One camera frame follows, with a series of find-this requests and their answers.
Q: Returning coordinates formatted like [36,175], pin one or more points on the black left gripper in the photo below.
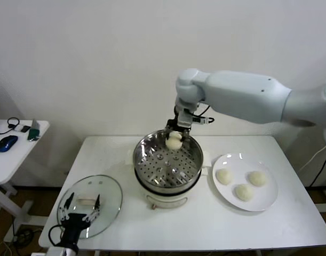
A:
[75,222]

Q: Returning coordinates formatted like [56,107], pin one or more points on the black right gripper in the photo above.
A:
[172,125]

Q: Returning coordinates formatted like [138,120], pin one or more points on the white steamed baozi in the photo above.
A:
[224,176]
[257,178]
[244,192]
[174,143]

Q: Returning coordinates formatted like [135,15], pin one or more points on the round glass lid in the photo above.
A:
[106,192]

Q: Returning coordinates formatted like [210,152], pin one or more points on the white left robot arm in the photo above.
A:
[69,242]

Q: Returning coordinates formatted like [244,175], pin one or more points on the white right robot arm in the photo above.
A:
[245,93]

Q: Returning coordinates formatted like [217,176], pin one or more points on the stainless steel steamer basket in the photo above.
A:
[162,170]

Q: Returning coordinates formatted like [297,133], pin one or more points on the white round plate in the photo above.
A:
[245,162]

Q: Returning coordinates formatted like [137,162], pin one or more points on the white side table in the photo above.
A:
[8,165]

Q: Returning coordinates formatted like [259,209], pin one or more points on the green card holder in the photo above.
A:
[33,134]

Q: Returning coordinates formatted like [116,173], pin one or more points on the small grey stand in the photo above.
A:
[36,124]

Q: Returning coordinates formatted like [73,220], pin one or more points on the small black device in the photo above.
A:
[25,129]

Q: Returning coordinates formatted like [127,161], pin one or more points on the blue computer mouse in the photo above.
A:
[7,143]

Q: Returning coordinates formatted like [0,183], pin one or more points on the grey upright panel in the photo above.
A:
[306,144]

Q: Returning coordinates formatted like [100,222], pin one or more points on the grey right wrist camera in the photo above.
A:
[184,120]

